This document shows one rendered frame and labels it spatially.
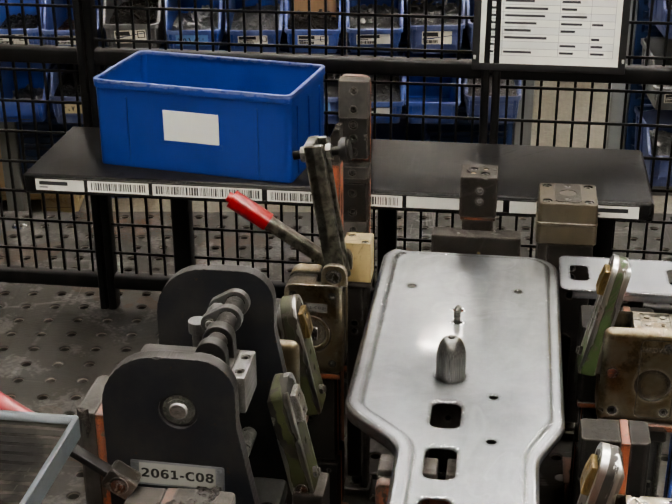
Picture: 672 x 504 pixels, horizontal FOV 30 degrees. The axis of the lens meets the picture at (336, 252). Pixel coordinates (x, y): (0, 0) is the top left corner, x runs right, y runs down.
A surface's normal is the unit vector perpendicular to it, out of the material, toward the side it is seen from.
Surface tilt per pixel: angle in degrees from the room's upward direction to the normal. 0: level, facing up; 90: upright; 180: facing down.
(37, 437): 0
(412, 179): 0
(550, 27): 90
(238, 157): 90
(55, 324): 0
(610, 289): 90
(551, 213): 89
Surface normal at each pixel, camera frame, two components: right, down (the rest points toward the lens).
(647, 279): 0.00, -0.91
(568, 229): -0.14, 0.39
